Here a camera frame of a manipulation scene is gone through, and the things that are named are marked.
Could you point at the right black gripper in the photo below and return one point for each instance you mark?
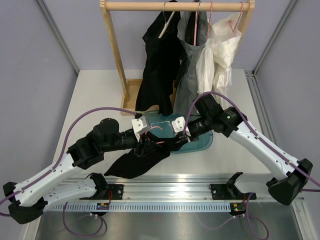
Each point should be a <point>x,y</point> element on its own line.
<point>178,137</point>

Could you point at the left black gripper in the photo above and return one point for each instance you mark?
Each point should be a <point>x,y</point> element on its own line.
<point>145,147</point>

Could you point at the black skirt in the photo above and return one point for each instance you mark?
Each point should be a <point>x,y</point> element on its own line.
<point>130,166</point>

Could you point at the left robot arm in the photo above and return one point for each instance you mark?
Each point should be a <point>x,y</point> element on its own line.
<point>38,194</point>

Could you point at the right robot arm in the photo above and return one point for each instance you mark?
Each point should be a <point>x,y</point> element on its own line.
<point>289,175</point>

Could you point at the white wooden hanger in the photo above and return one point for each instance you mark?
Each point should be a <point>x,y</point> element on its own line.
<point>166,20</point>

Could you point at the pink hanger far right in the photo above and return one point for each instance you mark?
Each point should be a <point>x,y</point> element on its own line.
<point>235,26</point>

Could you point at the pink hanger under grey dress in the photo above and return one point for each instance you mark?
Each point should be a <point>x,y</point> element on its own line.
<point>196,24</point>

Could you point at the pink hanger middle right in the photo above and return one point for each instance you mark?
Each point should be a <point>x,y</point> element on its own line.
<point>209,20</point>

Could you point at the teal plastic tray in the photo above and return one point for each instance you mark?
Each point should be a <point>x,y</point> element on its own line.
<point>164,122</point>

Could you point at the wooden clothes rack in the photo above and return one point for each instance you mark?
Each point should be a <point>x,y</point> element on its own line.
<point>130,86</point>

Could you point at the white pleated blouse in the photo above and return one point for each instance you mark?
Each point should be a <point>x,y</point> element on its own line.
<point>205,68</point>

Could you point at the black dress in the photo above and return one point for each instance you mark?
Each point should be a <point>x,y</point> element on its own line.
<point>161,65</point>

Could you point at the cream white garment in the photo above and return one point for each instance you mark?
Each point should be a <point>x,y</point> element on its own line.
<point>224,50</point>

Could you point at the grey dress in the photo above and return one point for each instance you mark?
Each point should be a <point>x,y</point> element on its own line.
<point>186,80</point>

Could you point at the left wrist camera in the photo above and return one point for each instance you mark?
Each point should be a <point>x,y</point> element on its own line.
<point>140,126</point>

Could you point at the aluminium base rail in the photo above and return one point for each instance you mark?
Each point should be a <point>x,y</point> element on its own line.
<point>172,188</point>

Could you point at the slotted cable duct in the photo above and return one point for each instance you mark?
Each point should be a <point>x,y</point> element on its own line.
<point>146,207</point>

